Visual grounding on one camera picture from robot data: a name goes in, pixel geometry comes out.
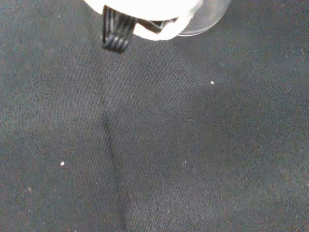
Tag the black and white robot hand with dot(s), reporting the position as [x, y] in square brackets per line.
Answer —
[149, 14]

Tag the black bench cloth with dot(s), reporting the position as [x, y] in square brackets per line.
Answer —
[154, 135]

